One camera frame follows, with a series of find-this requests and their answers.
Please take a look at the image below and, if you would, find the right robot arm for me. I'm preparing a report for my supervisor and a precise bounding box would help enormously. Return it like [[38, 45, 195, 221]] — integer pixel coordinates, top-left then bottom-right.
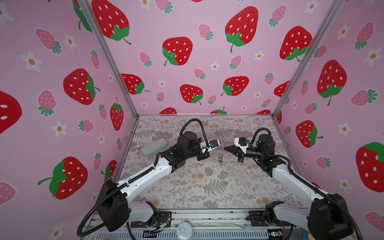
[[224, 128, 363, 240]]

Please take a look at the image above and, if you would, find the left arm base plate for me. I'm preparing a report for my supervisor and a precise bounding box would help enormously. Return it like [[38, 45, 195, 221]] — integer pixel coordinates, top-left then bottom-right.
[[130, 211, 172, 228]]

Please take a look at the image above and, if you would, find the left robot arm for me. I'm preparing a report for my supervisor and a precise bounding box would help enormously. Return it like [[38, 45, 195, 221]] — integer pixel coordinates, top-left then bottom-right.
[[77, 119, 220, 238]]

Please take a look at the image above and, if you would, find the keyring with strap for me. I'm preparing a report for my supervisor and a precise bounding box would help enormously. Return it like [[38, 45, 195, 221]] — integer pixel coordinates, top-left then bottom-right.
[[218, 149, 224, 166]]

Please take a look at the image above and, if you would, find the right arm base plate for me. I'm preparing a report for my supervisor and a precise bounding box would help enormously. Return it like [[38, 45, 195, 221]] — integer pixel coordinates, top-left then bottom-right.
[[246, 210, 291, 227]]

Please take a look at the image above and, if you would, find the grey-green oblong object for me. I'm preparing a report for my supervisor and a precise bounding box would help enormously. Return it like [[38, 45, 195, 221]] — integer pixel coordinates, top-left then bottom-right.
[[141, 138, 168, 157]]

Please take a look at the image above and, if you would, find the white round knob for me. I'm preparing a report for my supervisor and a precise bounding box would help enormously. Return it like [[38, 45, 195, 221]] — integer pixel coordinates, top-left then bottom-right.
[[176, 222, 193, 240]]

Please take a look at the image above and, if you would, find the aluminium front rail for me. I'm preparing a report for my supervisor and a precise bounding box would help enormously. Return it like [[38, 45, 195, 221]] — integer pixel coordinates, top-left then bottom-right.
[[101, 209, 302, 232]]

